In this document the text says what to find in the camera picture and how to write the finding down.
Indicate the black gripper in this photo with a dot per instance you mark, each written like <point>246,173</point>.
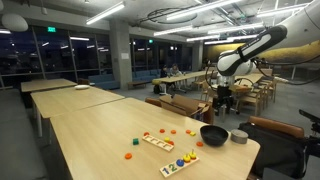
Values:
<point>224,97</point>

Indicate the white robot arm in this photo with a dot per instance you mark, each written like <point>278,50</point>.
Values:
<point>302,28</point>

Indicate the black bowl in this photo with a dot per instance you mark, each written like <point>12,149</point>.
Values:
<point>213,135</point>

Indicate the brown leather chair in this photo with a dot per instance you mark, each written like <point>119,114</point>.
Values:
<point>282,146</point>

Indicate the wooden slotted tray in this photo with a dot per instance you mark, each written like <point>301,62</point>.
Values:
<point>158,142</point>

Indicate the wooden number stacking board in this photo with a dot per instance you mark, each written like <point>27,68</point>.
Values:
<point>179,164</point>

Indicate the green cube block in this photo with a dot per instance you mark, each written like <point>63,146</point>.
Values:
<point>135,141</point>

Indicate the white plate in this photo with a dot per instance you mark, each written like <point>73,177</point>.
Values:
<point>81,87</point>

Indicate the grey duct tape roll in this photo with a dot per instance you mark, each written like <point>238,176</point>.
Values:
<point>239,136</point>

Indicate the black tripod camera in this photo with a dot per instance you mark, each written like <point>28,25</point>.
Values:
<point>313,140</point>

